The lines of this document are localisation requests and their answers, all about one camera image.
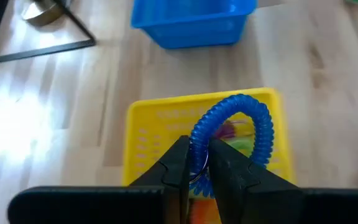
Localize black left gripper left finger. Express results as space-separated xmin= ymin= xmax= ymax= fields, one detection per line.
xmin=129 ymin=135 xmax=191 ymax=224

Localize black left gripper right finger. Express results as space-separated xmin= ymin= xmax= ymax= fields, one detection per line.
xmin=209 ymin=138 xmax=303 ymax=224

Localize blue coil wrist keychain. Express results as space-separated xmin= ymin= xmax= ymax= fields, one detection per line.
xmin=188 ymin=93 xmax=275 ymax=198

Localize yellow plastic basket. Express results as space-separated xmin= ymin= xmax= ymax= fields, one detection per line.
xmin=121 ymin=87 xmax=297 ymax=200

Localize blue plastic basket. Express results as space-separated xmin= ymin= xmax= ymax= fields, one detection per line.
xmin=130 ymin=0 xmax=259 ymax=50

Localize wooden shelf riser black legs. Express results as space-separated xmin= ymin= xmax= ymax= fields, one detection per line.
xmin=0 ymin=0 xmax=98 ymax=77

